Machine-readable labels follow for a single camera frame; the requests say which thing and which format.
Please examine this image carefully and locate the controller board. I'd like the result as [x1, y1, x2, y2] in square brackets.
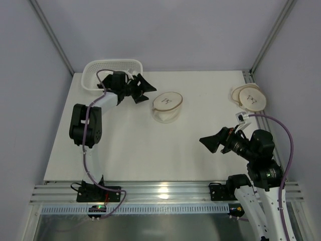
[87, 204, 106, 219]
[228, 206, 245, 218]

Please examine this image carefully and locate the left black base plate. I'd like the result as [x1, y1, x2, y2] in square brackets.
[74, 181, 121, 203]

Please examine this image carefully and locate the aluminium front rail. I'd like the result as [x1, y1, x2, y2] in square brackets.
[29, 181, 305, 205]

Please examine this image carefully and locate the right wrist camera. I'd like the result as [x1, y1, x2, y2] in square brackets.
[235, 111, 251, 132]

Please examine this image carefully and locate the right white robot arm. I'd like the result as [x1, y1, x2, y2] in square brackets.
[199, 127, 289, 240]

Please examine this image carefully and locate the aluminium frame post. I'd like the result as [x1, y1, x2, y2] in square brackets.
[250, 0, 297, 75]
[28, 0, 75, 76]

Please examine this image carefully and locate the left controller board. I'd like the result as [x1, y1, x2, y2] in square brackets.
[87, 204, 106, 219]

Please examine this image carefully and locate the slotted grey cable duct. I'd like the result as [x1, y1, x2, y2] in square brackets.
[41, 203, 229, 215]

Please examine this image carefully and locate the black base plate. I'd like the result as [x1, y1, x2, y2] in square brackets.
[208, 182, 237, 201]
[74, 181, 121, 203]

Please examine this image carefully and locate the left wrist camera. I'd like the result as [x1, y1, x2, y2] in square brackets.
[124, 69, 139, 81]

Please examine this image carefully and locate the right aluminium frame post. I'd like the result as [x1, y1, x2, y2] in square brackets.
[250, 0, 297, 75]

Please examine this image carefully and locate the white mesh laundry bag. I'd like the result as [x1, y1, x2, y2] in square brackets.
[151, 92, 184, 124]

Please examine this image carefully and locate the right controller board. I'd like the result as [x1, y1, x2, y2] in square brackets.
[228, 206, 245, 218]

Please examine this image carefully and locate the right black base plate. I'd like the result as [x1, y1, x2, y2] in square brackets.
[208, 182, 237, 201]

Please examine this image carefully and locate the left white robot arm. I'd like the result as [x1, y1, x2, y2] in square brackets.
[69, 69, 157, 192]

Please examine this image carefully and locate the right aluminium side rail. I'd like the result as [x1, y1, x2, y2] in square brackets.
[242, 69, 287, 171]

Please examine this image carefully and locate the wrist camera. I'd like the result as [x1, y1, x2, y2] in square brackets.
[235, 111, 251, 132]
[124, 69, 139, 81]

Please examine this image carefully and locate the left aluminium frame post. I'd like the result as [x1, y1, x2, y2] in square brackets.
[28, 0, 75, 76]

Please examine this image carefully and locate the white plastic basket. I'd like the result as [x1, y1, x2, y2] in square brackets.
[81, 59, 143, 96]

